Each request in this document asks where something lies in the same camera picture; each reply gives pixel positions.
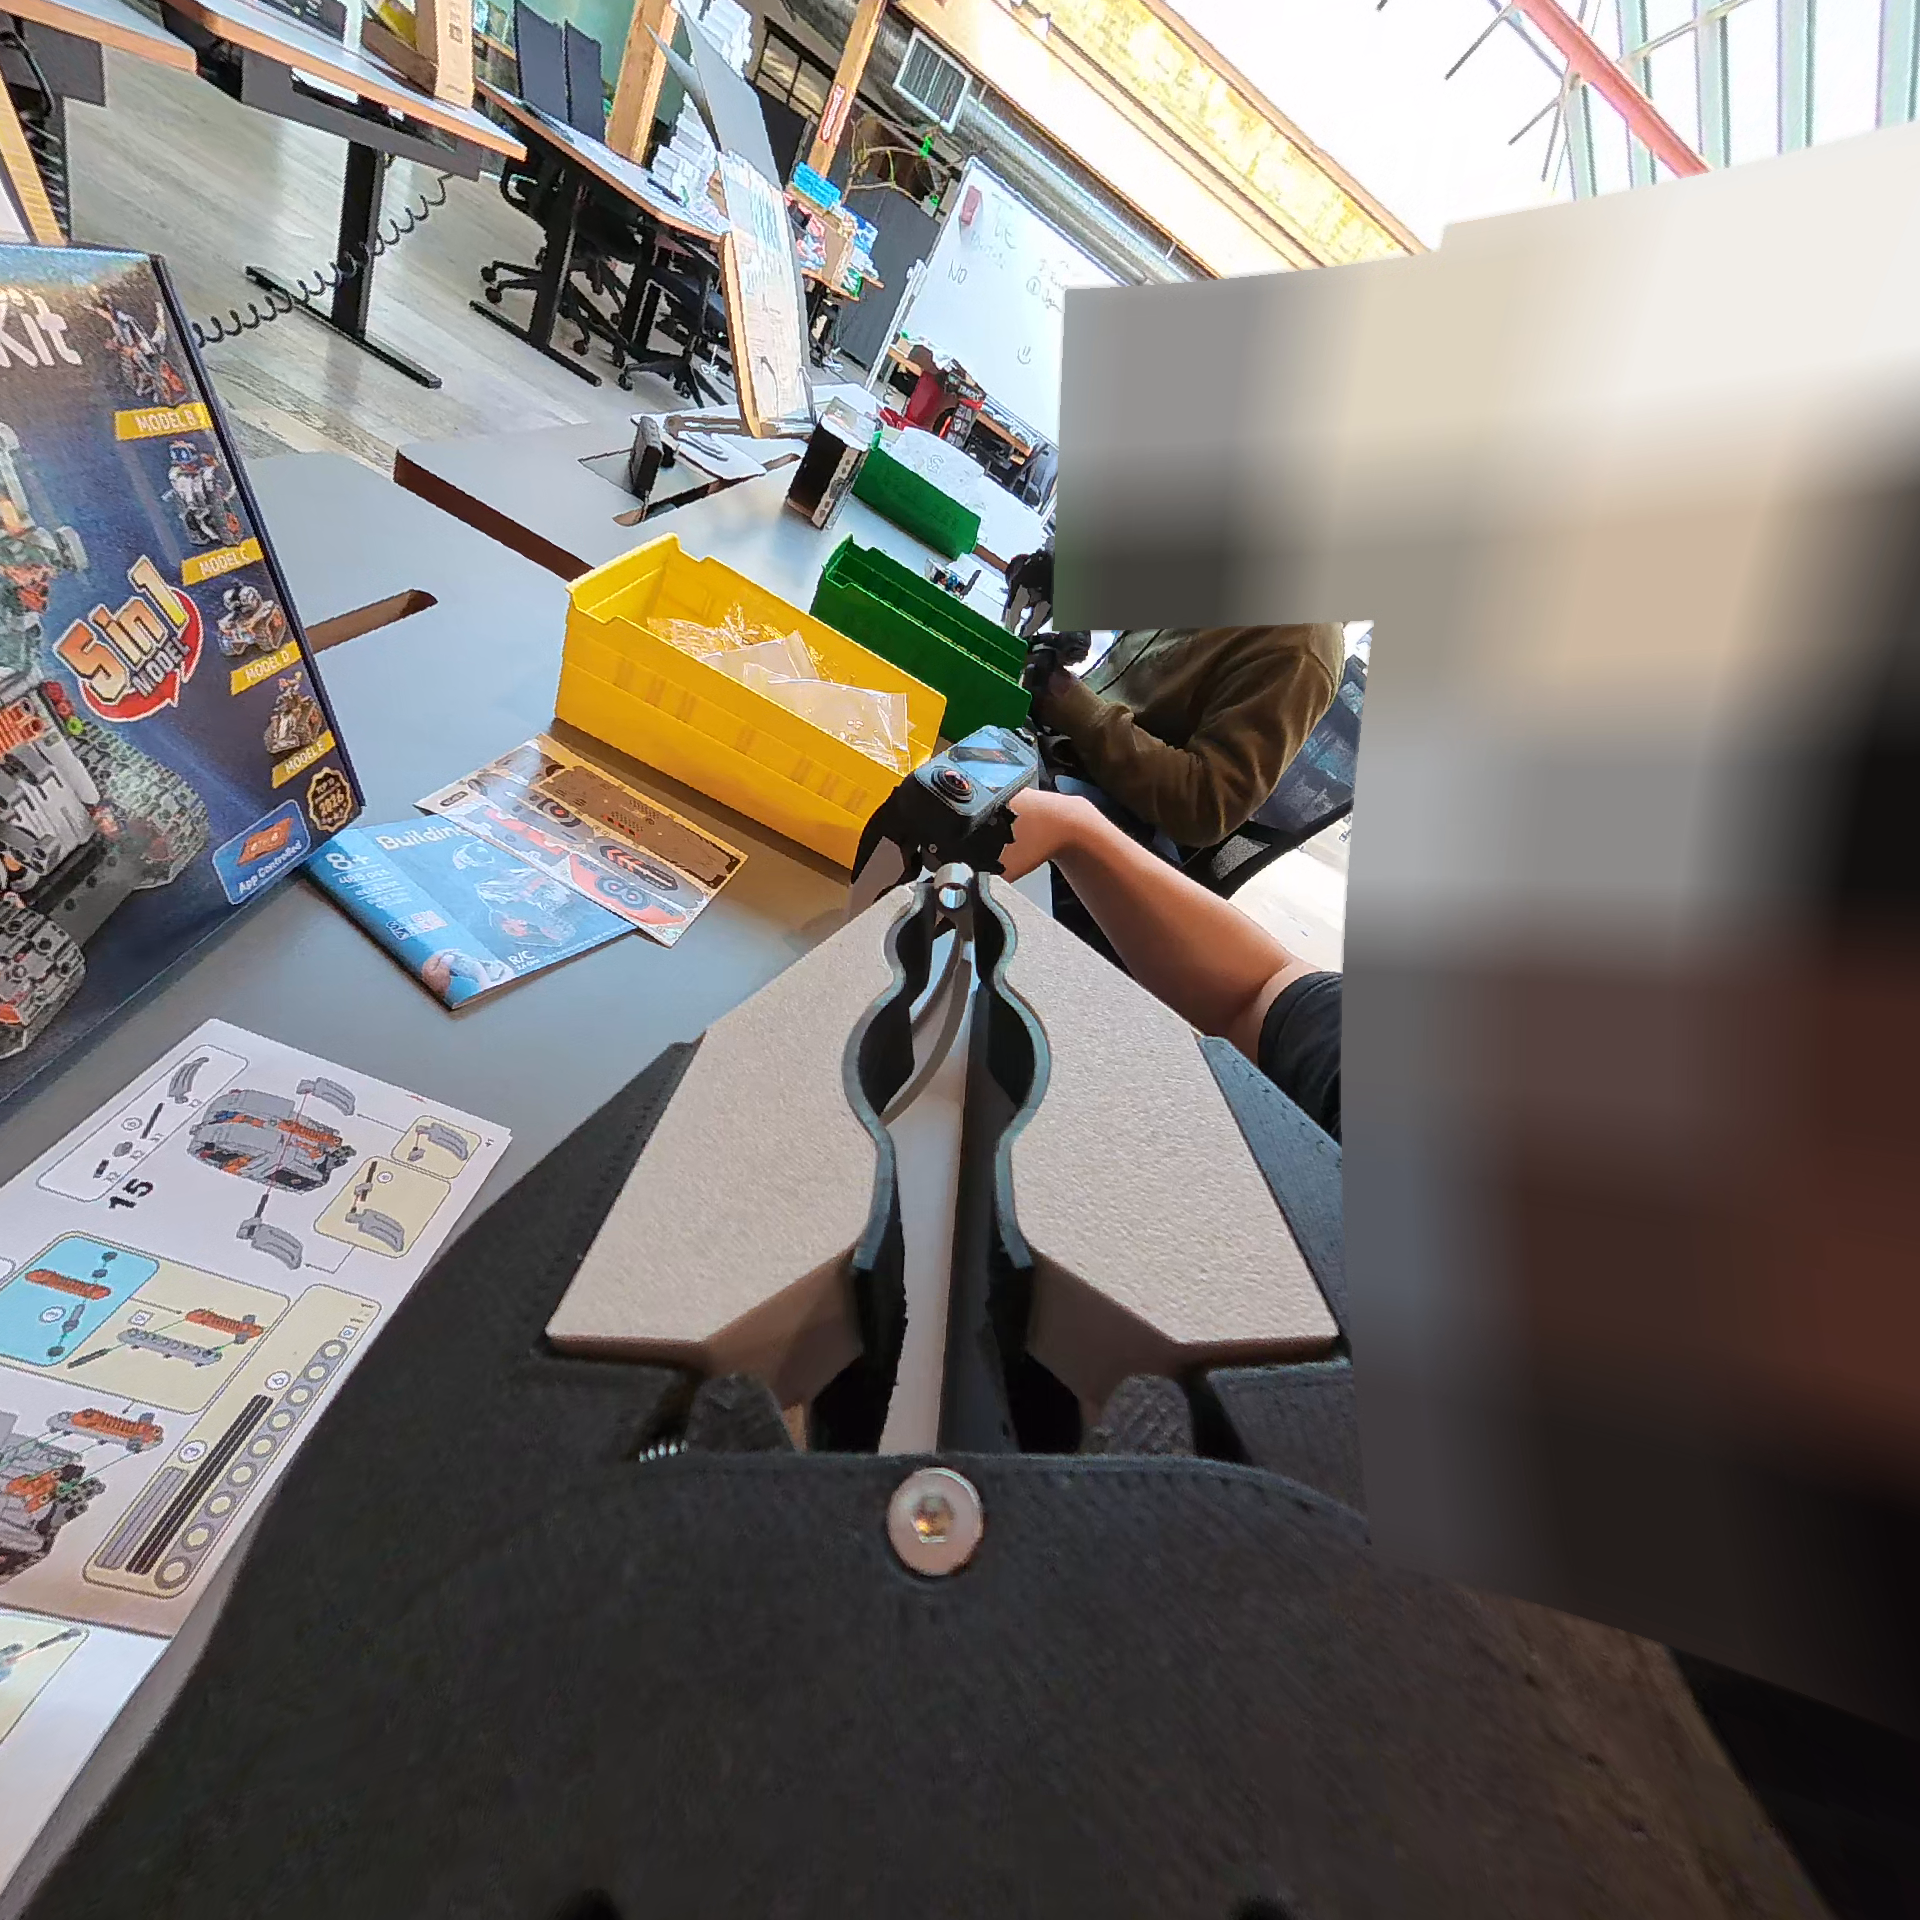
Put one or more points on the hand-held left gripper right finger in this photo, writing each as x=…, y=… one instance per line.
x=1155, y=1199

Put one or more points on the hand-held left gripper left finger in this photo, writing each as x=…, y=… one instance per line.
x=737, y=1186

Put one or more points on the person's right forearm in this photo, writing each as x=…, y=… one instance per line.
x=1184, y=931

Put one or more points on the grey desk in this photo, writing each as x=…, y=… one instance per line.
x=451, y=690

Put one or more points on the wooden-top desk with black legs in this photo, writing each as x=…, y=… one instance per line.
x=357, y=120

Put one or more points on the person's right hand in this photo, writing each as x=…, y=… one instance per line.
x=1054, y=842

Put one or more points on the large green plastic bin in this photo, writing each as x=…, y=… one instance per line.
x=930, y=632

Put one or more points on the clear plastic parts bags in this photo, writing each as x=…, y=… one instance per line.
x=796, y=683

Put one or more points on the yellow plastic bin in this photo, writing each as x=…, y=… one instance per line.
x=702, y=719

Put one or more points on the small green plastic bin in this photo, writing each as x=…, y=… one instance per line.
x=911, y=495

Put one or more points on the black mesh office chair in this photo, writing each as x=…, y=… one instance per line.
x=1274, y=854

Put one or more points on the black open carton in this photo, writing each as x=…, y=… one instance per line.
x=830, y=468

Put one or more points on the orange and grey sticker sheet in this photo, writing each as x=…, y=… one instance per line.
x=596, y=835

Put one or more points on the blue instruction booklet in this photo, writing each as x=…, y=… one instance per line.
x=451, y=911

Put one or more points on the whiteboard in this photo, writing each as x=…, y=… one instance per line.
x=1007, y=287

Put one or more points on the white unfolded instruction sheet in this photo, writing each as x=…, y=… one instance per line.
x=222, y=1276

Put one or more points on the grey neighbouring table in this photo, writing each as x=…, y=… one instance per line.
x=537, y=482

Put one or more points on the wooden standing board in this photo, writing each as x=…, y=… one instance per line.
x=761, y=301

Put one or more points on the blue toy kit box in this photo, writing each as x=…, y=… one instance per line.
x=136, y=675

